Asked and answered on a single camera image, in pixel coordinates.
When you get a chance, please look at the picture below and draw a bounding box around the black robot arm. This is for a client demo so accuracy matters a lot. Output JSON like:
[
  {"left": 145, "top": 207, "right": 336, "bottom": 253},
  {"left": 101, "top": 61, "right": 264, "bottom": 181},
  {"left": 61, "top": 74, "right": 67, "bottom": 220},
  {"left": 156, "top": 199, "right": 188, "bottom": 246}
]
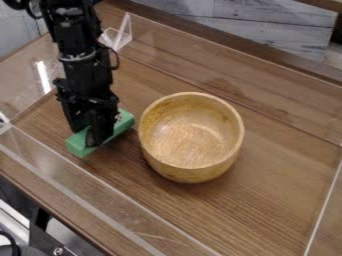
[{"left": 2, "top": 0, "right": 120, "bottom": 147}]

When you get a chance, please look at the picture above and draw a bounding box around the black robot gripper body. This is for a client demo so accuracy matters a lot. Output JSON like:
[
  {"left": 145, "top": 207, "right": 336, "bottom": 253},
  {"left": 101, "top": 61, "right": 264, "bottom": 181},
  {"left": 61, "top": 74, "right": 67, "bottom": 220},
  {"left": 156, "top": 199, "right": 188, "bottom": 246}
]
[{"left": 53, "top": 46, "right": 120, "bottom": 115}]

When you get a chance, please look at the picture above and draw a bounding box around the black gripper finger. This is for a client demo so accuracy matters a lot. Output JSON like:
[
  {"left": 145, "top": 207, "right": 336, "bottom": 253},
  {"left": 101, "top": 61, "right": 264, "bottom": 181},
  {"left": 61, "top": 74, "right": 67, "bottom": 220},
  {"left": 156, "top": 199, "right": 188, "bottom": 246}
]
[
  {"left": 61, "top": 99, "right": 89, "bottom": 133},
  {"left": 85, "top": 107, "right": 119, "bottom": 147}
]

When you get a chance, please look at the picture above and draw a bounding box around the black table leg bracket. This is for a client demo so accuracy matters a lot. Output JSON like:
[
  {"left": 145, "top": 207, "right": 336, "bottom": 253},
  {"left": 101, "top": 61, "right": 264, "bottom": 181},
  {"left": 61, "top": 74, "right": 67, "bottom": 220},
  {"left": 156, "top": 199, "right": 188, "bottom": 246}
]
[{"left": 28, "top": 208, "right": 77, "bottom": 256}]

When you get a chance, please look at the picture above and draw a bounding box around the clear acrylic corner bracket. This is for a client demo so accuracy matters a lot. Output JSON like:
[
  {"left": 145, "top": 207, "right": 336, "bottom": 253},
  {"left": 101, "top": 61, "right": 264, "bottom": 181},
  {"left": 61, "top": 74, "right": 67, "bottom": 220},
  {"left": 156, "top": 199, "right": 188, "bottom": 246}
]
[{"left": 99, "top": 13, "right": 132, "bottom": 52}]

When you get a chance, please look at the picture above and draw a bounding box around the black cable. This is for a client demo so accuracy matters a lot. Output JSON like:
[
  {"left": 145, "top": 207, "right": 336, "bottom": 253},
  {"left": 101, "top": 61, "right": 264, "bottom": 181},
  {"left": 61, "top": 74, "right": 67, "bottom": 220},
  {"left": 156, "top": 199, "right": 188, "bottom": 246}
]
[{"left": 0, "top": 229, "right": 20, "bottom": 256}]

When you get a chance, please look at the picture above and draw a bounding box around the brown wooden bowl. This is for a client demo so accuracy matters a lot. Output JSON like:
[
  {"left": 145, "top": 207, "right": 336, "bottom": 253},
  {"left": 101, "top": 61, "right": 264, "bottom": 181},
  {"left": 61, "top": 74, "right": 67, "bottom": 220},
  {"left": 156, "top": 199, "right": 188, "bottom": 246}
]
[{"left": 137, "top": 92, "right": 244, "bottom": 183}]

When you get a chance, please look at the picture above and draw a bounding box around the green rectangular block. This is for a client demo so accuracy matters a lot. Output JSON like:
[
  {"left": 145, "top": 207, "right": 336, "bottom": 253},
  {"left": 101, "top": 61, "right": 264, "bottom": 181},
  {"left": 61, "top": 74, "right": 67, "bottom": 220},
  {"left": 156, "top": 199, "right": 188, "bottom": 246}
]
[{"left": 65, "top": 109, "right": 135, "bottom": 158}]

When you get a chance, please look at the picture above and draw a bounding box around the clear acrylic tray wall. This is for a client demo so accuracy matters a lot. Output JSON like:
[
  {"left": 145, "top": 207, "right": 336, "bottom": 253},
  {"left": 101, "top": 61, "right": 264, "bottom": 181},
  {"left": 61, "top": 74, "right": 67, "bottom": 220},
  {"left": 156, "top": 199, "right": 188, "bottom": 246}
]
[{"left": 0, "top": 122, "right": 216, "bottom": 256}]

